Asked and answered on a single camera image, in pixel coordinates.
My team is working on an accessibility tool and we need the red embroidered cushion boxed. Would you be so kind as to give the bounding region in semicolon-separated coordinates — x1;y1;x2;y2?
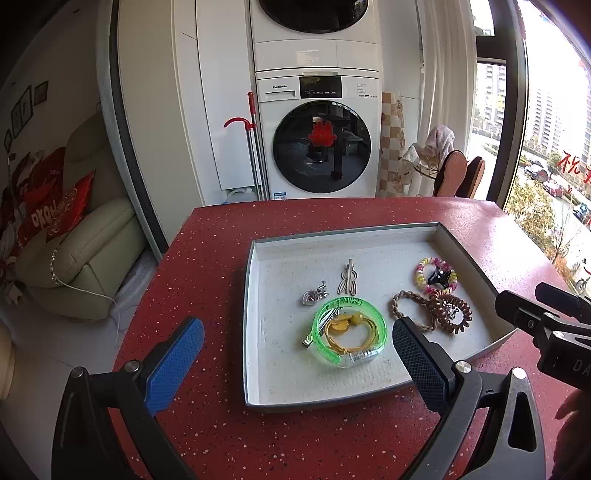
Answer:
48;171;95;241

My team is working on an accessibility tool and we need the dark sliding door frame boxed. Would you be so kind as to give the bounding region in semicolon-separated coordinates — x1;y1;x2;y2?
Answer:
97;0;164;261

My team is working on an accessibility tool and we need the white cabinet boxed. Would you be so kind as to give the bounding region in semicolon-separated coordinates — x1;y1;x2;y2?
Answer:
117;0;259;208

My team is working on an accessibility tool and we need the row of parked cars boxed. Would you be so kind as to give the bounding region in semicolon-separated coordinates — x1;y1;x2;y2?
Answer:
522;157;591;227

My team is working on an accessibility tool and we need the yellow cord bracelet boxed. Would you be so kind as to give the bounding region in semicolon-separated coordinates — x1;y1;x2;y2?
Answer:
323;313;384;354

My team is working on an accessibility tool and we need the green tree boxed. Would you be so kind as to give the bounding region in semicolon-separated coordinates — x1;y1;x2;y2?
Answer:
505;180;573;273

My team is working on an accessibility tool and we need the checkered panel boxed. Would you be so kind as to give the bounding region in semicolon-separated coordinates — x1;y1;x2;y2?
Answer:
379;92;407;198

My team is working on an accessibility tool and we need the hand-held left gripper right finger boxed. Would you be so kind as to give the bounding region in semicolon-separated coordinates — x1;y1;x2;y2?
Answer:
392;316;546;480

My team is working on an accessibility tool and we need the white cable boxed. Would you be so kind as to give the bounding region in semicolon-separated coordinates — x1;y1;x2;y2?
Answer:
50;249;126;333

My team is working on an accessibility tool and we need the cream fabric bundle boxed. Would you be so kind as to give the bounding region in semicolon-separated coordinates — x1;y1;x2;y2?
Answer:
401;143;439;182

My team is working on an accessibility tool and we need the green translucent bracelet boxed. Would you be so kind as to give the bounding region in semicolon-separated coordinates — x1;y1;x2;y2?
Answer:
311;298;387;370

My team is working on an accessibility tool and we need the brown chair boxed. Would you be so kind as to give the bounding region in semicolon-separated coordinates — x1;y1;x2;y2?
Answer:
464;157;486;199
434;150;468;198

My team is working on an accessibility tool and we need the pink yellow beaded bracelet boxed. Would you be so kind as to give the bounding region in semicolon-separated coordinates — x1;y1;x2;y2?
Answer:
414;257;459;296

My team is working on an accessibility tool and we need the red paper cutout decal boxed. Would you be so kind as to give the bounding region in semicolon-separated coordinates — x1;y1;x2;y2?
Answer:
311;120;335;148

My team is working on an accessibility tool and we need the white washing machine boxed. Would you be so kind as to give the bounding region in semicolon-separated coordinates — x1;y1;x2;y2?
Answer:
255;69;382;201

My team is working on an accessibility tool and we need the red printed bedding pile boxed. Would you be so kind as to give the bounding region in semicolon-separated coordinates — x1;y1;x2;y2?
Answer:
0;148;68;259

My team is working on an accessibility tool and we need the red handled mop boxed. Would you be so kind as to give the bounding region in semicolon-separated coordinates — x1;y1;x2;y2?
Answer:
224;91;271;201

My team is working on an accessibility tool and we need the cream leather sofa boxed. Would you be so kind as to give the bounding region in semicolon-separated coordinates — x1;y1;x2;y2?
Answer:
16;113;148;321

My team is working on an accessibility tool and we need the tall picture frame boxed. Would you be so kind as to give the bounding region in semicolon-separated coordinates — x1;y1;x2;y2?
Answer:
10;85;33;139

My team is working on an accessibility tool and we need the silver brooch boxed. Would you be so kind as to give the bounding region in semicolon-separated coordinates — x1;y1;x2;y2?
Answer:
302;281;329;306

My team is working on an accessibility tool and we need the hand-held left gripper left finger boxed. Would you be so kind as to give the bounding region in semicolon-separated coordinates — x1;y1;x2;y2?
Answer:
52;318;205;480

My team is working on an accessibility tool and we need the white tumble dryer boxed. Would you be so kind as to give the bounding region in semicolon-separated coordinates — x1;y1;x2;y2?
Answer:
249;0;380;72

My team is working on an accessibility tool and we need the dark window frame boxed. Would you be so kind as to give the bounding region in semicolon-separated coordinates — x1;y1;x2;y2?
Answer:
471;0;529;213

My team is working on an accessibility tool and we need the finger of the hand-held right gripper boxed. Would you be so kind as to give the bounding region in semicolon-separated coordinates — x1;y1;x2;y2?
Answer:
536;282;591;320
495;290;561;330

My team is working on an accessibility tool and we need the brown spiral hair tie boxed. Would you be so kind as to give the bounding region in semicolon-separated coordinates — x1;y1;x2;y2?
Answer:
429;294;473;334

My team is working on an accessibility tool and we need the red window decal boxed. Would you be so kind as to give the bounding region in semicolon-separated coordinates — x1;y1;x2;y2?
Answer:
556;150;591;185

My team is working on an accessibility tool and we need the silver hair clip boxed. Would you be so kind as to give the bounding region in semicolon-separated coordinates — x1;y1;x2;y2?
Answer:
337;259;358;296

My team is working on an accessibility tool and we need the pink cloth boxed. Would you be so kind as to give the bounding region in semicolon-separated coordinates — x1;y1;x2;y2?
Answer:
425;124;455;162

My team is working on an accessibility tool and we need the beige braided hair tie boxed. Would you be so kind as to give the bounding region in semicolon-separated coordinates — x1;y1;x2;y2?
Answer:
392;290;439;333

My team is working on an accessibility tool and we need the grey jewelry tray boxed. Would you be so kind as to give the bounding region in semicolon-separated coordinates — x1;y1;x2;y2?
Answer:
242;222;517;413

